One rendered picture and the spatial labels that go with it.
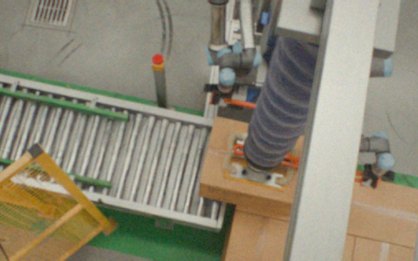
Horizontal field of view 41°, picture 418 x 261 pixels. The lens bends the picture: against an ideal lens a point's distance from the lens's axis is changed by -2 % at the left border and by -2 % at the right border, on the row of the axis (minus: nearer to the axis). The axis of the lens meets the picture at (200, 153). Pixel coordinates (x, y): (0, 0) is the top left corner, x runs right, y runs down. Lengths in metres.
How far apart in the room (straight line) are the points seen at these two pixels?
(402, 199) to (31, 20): 3.17
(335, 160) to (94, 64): 3.57
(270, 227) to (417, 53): 2.09
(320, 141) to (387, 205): 2.74
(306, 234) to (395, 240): 2.76
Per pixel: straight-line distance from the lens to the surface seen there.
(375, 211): 3.83
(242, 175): 3.12
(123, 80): 4.48
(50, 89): 3.90
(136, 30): 4.66
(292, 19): 1.44
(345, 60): 1.22
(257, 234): 3.63
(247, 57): 2.86
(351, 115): 1.18
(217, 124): 3.21
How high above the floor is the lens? 4.12
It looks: 75 degrees down
